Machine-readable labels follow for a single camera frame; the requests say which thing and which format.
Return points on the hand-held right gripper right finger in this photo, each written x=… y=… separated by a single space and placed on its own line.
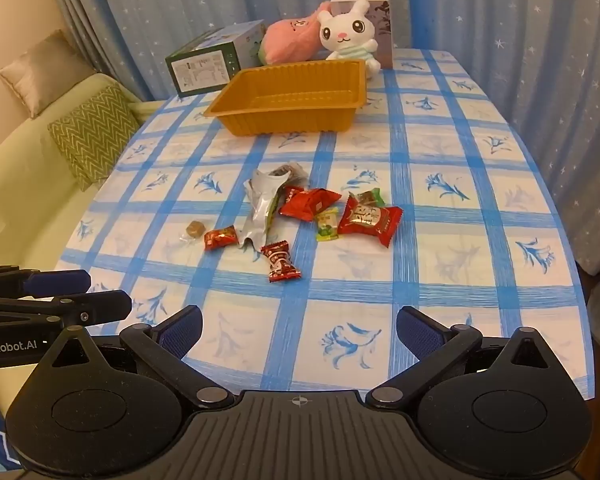
x=417 y=332

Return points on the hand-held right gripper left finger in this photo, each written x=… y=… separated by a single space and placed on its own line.
x=182 y=332

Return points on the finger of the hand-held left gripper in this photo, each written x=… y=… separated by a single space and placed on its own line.
x=100 y=305
x=60 y=281

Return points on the small red gold candy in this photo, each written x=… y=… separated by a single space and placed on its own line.
x=220 y=238

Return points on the red brown twisted candy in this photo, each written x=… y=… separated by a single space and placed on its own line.
x=279 y=260

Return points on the large red candy packet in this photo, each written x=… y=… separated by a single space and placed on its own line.
x=370 y=220

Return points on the yellow green candy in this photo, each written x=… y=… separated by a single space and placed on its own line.
x=327 y=225

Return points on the small green snack packet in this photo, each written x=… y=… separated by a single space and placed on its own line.
x=372 y=197

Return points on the silver snack packet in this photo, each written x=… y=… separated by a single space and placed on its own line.
x=262 y=200

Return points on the red pillow snack packet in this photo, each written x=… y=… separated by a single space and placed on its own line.
x=312 y=205

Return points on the clear dark snack packet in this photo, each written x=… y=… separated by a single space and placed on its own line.
x=292 y=172

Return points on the yellow plastic tray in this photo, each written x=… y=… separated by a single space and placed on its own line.
x=290 y=95

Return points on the blue checked tablecloth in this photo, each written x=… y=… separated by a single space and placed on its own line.
x=430 y=270

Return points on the light green sofa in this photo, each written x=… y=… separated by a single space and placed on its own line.
x=25 y=185

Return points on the green zigzag cushion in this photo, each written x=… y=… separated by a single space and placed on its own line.
x=92 y=135

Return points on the beige cushion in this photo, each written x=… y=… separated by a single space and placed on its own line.
x=45 y=72

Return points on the green and white carton box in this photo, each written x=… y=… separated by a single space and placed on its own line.
x=205 y=65

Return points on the grey floral carton box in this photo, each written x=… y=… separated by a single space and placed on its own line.
x=382 y=25

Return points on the white bunny plush toy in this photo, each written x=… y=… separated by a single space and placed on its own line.
x=345 y=30

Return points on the pink plush toy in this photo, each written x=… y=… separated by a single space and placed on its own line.
x=290 y=37

